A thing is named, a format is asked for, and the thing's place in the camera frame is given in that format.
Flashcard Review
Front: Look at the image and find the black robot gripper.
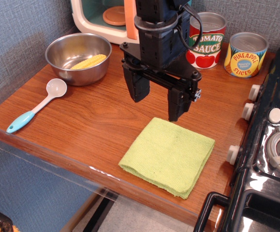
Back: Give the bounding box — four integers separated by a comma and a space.
120, 23, 202, 122

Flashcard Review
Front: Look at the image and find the green cloth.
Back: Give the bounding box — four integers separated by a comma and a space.
119, 117, 215, 200

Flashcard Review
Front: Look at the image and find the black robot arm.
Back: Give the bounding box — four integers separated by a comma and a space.
120, 0, 202, 121

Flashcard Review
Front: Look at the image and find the tomato sauce can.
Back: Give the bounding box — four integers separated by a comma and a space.
186, 12, 227, 69

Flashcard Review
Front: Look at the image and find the yellow toy corn cob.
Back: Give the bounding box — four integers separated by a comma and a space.
71, 54, 107, 70

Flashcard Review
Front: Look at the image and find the teal toy microwave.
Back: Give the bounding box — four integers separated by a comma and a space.
71, 0, 192, 45

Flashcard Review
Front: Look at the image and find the white stove knob middle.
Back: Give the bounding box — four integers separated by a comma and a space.
241, 103, 254, 121

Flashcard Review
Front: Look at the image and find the white stove knob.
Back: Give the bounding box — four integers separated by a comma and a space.
249, 85, 261, 102
226, 145, 240, 165
241, 103, 254, 121

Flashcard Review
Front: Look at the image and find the orange microwave turntable plate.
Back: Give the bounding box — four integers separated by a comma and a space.
103, 6, 126, 26

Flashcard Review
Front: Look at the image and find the white stove knob front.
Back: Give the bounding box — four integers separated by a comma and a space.
226, 145, 240, 165

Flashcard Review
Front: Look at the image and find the pineapple slices can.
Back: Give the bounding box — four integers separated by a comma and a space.
224, 32, 269, 78

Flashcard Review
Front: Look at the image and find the white stove knob rear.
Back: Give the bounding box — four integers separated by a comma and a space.
249, 85, 261, 102

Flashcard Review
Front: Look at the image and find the stainless steel bowl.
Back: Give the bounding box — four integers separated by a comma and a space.
45, 33, 112, 86

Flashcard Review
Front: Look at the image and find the white round stove button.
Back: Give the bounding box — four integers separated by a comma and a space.
268, 108, 280, 124

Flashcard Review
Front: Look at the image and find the black toy stove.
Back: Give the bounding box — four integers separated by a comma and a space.
193, 41, 280, 232

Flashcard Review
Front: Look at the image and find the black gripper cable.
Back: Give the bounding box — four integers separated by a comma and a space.
176, 4, 203, 51

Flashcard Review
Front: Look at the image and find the white spoon with blue handle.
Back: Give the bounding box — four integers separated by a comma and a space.
6, 78, 67, 133

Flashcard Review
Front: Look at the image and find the black oven door handle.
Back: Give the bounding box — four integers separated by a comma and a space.
193, 191, 230, 232

